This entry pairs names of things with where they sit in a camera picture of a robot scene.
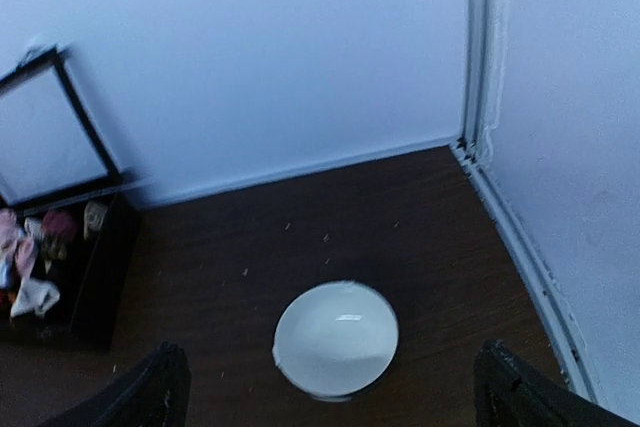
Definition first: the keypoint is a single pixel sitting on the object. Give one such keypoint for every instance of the white bowl dark outside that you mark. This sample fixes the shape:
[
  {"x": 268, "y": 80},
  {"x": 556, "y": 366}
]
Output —
[{"x": 336, "y": 340}]

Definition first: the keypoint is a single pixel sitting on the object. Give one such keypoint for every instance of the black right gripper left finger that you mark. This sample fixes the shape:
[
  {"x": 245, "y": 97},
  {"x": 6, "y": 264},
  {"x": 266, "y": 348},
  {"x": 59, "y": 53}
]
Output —
[{"x": 155, "y": 392}]

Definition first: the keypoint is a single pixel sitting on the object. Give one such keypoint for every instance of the tan rolled sock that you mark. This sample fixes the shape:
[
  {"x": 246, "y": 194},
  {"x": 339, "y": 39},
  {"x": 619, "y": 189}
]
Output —
[{"x": 94, "y": 215}]

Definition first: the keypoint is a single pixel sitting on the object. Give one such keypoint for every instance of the white sock in box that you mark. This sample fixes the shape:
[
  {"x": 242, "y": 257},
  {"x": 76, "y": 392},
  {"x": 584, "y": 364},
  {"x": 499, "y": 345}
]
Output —
[{"x": 35, "y": 297}]

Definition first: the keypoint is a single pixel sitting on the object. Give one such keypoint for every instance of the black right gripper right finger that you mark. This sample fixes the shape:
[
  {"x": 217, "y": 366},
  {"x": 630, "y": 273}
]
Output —
[{"x": 510, "y": 392}]

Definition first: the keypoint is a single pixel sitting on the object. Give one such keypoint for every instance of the dark red rolled sock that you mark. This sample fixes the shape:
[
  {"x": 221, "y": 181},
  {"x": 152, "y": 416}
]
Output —
[{"x": 59, "y": 229}]

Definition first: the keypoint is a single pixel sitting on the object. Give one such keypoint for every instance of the pink rolled sock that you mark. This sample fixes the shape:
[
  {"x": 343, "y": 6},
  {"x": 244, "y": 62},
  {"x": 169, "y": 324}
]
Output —
[{"x": 18, "y": 250}]

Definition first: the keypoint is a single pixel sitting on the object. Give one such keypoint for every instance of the black box with glass lid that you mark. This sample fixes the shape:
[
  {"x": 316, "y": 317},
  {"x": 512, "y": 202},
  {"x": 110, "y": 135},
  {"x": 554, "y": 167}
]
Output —
[{"x": 53, "y": 158}]

